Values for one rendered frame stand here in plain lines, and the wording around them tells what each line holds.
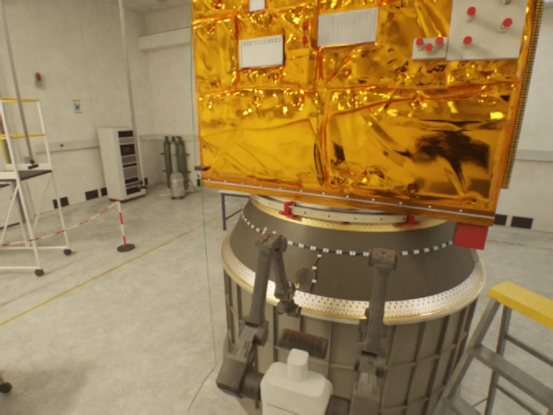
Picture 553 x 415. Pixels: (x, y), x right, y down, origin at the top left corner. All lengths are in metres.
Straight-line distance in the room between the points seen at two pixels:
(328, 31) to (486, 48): 0.79
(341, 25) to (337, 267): 1.38
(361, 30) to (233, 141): 1.03
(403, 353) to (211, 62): 2.27
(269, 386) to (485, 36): 1.68
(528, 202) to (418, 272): 5.84
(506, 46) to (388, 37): 0.53
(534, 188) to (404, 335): 5.97
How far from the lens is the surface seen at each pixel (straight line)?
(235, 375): 1.18
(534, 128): 7.51
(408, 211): 1.86
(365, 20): 1.89
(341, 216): 1.87
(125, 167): 9.00
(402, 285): 2.00
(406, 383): 2.42
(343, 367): 2.15
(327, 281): 1.91
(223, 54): 2.20
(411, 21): 1.84
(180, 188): 8.79
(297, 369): 1.07
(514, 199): 7.66
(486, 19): 1.78
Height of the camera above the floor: 2.29
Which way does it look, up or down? 17 degrees down
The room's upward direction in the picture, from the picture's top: straight up
